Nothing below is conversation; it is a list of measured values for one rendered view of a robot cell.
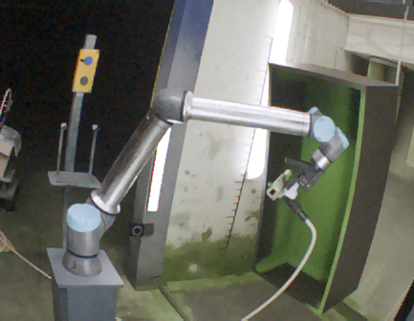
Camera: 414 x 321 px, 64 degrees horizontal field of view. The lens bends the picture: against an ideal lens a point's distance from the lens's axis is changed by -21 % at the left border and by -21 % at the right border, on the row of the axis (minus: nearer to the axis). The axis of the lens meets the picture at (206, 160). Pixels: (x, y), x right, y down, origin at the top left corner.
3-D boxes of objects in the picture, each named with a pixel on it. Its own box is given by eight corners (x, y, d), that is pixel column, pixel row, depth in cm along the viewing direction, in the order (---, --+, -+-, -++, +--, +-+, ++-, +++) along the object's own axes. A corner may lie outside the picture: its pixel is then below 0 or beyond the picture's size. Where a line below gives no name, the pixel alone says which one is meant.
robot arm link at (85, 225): (60, 247, 148) (61, 210, 144) (75, 233, 164) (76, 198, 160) (92, 259, 147) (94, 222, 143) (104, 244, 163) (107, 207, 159)
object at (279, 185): (308, 224, 148) (271, 181, 151) (298, 231, 150) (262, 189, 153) (315, 198, 194) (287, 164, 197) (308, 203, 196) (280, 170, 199)
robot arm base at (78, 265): (67, 276, 144) (66, 257, 142) (58, 254, 160) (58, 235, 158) (107, 277, 154) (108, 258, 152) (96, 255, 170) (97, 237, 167)
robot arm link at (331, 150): (335, 122, 155) (349, 139, 156) (315, 143, 159) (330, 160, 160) (337, 127, 146) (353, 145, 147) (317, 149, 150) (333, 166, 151)
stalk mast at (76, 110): (68, 271, 254) (95, 35, 216) (70, 275, 249) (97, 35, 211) (61, 271, 251) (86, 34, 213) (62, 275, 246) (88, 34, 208)
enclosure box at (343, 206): (293, 251, 246) (312, 63, 206) (357, 288, 200) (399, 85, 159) (251, 270, 227) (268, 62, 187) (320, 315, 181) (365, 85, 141)
